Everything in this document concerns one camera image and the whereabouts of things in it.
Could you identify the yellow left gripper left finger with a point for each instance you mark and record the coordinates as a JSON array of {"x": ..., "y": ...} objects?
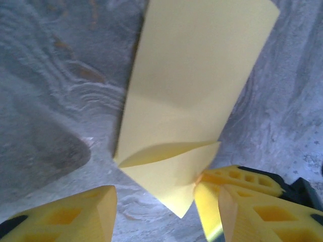
[{"x": 63, "y": 219}]

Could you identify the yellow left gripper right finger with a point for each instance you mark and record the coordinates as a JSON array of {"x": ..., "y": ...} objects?
[{"x": 265, "y": 219}]

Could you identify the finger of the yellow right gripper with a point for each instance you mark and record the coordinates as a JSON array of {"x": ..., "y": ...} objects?
[
  {"x": 209, "y": 209},
  {"x": 242, "y": 180}
]

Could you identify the yellow square paper sheet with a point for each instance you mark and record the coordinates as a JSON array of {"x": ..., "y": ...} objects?
[{"x": 189, "y": 88}]

